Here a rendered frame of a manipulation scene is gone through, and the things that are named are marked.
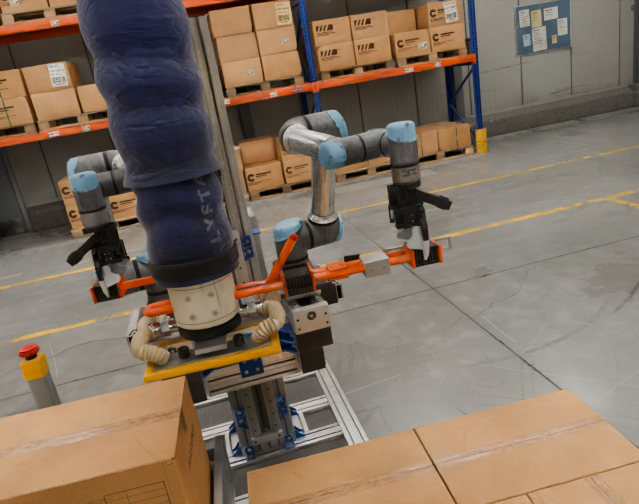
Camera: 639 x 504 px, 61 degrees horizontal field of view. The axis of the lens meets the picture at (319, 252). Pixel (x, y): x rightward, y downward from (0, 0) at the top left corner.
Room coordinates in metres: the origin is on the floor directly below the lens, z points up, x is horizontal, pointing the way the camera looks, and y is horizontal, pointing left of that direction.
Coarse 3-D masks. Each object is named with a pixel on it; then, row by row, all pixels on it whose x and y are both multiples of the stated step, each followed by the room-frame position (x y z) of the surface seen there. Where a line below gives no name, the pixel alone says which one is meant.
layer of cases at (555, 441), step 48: (432, 432) 1.57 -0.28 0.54; (480, 432) 1.53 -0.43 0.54; (528, 432) 1.49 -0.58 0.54; (576, 432) 1.45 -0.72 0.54; (288, 480) 1.46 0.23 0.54; (336, 480) 1.42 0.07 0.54; (384, 480) 1.38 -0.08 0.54; (432, 480) 1.35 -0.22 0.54; (480, 480) 1.31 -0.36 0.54; (528, 480) 1.28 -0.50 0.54; (576, 480) 1.25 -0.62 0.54; (624, 480) 1.22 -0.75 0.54
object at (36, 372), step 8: (40, 352) 1.78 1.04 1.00; (24, 360) 1.74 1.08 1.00; (32, 360) 1.73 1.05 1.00; (40, 360) 1.74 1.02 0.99; (24, 368) 1.72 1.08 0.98; (32, 368) 1.72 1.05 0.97; (40, 368) 1.72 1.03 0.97; (48, 368) 1.77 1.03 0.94; (24, 376) 1.72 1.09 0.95; (32, 376) 1.72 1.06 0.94; (40, 376) 1.72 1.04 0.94; (48, 376) 1.76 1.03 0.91; (32, 384) 1.72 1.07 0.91; (40, 384) 1.72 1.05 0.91; (48, 384) 1.74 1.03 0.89; (32, 392) 1.72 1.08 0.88; (40, 392) 1.72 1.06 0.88; (48, 392) 1.73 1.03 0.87; (56, 392) 1.77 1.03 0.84; (40, 400) 1.72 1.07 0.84; (48, 400) 1.72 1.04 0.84; (56, 400) 1.75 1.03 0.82; (40, 408) 1.72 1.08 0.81
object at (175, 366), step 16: (240, 336) 1.24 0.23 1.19; (272, 336) 1.27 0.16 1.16; (176, 352) 1.27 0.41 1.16; (192, 352) 1.25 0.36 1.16; (208, 352) 1.23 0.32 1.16; (224, 352) 1.22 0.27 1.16; (240, 352) 1.21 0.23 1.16; (256, 352) 1.20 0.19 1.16; (272, 352) 1.21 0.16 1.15; (160, 368) 1.19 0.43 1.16; (176, 368) 1.19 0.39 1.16; (192, 368) 1.18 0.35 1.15; (208, 368) 1.19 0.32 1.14
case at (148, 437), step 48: (0, 432) 1.38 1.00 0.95; (48, 432) 1.34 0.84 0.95; (96, 432) 1.30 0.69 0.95; (144, 432) 1.26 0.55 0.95; (192, 432) 1.40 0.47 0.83; (0, 480) 1.16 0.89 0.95; (48, 480) 1.13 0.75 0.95; (96, 480) 1.11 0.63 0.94; (144, 480) 1.12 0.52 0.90; (192, 480) 1.23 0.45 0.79
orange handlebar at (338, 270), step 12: (396, 252) 1.41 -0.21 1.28; (336, 264) 1.38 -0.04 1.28; (348, 264) 1.39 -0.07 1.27; (360, 264) 1.36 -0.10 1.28; (396, 264) 1.36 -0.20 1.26; (324, 276) 1.34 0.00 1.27; (336, 276) 1.34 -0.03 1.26; (348, 276) 1.35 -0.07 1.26; (252, 288) 1.32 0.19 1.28; (264, 288) 1.32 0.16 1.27; (276, 288) 1.32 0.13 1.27; (168, 300) 1.34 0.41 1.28; (144, 312) 1.30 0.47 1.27; (156, 312) 1.29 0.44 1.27; (168, 312) 1.29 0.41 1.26
